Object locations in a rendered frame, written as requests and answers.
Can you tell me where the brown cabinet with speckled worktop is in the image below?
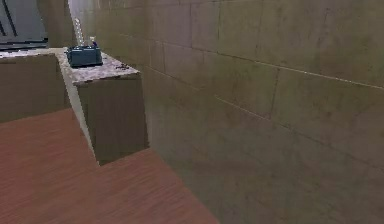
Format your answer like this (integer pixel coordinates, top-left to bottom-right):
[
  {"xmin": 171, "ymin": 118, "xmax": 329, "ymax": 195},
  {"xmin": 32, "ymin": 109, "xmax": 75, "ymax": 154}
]
[{"xmin": 0, "ymin": 47, "xmax": 150, "ymax": 167}]

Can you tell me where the dark blue toaster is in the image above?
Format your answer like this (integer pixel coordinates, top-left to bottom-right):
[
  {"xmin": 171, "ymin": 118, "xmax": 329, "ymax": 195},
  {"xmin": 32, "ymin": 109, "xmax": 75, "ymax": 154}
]
[{"xmin": 65, "ymin": 44, "xmax": 104, "ymax": 69}]

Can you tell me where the clear glass bottle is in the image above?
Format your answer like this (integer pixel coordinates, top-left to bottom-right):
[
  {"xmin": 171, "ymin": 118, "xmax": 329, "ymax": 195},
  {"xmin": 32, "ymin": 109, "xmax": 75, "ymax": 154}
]
[{"xmin": 73, "ymin": 17, "xmax": 86, "ymax": 48}]

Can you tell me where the grey window with black bars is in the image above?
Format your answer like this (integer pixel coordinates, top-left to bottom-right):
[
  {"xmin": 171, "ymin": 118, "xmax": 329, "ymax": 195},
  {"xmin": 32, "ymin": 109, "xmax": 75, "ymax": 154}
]
[{"xmin": 0, "ymin": 0, "xmax": 49, "ymax": 52}]

